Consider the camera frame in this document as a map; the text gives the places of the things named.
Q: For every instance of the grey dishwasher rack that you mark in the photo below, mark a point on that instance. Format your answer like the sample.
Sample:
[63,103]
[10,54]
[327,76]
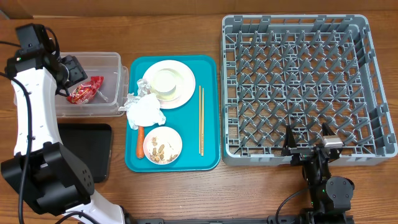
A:
[302,71]

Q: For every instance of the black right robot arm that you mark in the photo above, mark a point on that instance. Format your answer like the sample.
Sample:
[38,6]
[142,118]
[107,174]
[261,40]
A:
[330,195]

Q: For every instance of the orange carrot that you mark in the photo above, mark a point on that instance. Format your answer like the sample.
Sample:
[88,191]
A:
[139,143]

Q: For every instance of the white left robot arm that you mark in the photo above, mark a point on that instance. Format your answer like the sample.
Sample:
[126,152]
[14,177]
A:
[47,176]

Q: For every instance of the cream plastic cup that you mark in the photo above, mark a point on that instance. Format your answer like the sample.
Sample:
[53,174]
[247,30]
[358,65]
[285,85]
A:
[164,83]

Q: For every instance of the teal plastic tray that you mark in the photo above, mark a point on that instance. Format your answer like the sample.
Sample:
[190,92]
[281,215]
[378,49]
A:
[183,119]

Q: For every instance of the black waste tray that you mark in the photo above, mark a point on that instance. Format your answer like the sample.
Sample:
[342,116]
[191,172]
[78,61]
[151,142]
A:
[92,143]

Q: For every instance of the pink plate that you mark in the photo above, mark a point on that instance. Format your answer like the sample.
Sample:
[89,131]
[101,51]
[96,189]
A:
[188,81]

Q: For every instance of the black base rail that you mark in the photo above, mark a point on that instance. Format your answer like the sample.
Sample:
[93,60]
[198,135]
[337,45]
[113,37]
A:
[217,221]

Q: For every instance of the white napkin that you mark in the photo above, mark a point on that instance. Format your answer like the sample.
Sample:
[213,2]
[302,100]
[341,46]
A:
[143,111]

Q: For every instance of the rice and peanut scraps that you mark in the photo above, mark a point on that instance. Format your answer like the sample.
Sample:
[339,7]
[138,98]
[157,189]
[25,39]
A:
[161,151]

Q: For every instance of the cream bowl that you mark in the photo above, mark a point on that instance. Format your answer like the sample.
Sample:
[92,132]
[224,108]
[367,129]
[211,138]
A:
[178,80]

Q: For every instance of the red snack wrapper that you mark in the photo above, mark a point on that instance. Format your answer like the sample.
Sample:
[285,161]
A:
[86,91]

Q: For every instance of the clear plastic waste bin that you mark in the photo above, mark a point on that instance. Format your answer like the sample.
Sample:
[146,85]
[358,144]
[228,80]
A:
[112,93]

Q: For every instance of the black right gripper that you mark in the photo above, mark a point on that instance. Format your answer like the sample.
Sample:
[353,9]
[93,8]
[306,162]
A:
[301,154]

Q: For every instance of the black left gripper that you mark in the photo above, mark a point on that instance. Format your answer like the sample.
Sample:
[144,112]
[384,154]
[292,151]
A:
[78,73]

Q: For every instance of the small pink bowl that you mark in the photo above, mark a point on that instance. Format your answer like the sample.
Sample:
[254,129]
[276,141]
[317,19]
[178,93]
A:
[165,133]

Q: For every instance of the foil wrapper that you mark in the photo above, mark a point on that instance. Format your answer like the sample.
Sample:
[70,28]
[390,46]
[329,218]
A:
[143,90]

